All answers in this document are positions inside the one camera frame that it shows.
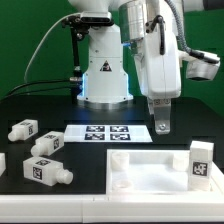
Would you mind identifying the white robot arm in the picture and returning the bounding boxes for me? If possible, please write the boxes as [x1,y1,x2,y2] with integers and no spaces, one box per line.
[68,0,220,134]

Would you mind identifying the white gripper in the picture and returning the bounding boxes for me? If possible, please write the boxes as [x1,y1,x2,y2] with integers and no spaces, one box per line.
[134,15,181,135]

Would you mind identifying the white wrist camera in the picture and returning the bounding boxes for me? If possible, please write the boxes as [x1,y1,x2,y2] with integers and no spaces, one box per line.
[179,51,220,81]

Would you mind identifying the grey cable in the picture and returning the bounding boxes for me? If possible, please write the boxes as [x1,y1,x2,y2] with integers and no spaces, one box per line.
[23,13,81,84]

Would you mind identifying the white marker base plate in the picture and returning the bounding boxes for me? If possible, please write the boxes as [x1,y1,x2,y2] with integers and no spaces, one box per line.
[65,125,152,143]

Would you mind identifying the white front fence rail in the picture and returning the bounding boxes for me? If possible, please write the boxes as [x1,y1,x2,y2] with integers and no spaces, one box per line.
[0,194,224,223]

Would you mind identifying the black cables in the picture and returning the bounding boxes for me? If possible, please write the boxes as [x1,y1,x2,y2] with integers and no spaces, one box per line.
[0,78,81,103]

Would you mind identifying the white left fence block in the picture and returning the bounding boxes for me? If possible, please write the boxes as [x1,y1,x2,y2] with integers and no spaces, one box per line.
[0,153,6,176]

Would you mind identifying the white square table top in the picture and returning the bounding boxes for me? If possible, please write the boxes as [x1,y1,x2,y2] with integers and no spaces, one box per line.
[106,149,224,196]

